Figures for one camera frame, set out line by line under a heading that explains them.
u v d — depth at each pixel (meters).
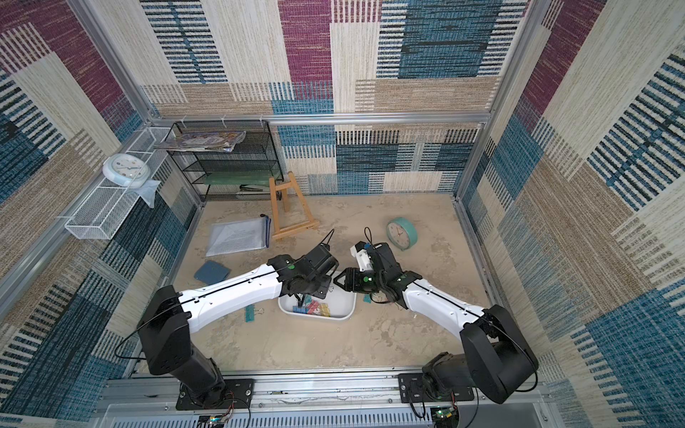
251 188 1.09
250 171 1.12
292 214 1.16
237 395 0.73
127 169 0.75
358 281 0.74
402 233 0.97
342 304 0.89
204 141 0.87
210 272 0.97
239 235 1.08
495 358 0.42
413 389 0.73
